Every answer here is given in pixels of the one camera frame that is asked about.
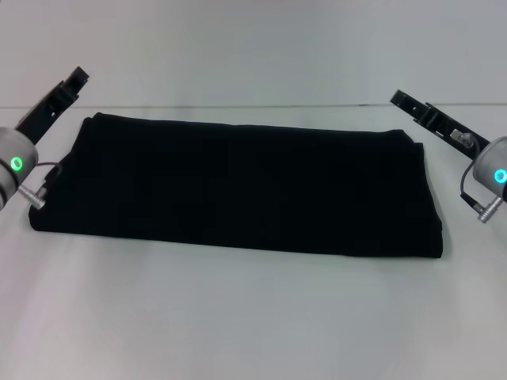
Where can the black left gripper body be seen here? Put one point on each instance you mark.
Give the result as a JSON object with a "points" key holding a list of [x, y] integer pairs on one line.
{"points": [[43, 115]]}

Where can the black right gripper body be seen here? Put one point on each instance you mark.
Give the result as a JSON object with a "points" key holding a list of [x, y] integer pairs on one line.
{"points": [[451, 128]]}

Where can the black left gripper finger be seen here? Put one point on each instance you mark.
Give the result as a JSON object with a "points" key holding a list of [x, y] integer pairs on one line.
{"points": [[77, 81]]}

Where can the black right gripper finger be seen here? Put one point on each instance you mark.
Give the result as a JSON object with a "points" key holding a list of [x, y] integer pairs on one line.
{"points": [[410, 105]]}

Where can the black shirt with FREE print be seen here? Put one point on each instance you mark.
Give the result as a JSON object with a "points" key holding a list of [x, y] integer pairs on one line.
{"points": [[237, 186]]}

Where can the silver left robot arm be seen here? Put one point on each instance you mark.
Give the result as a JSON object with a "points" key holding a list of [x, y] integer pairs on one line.
{"points": [[14, 166]]}

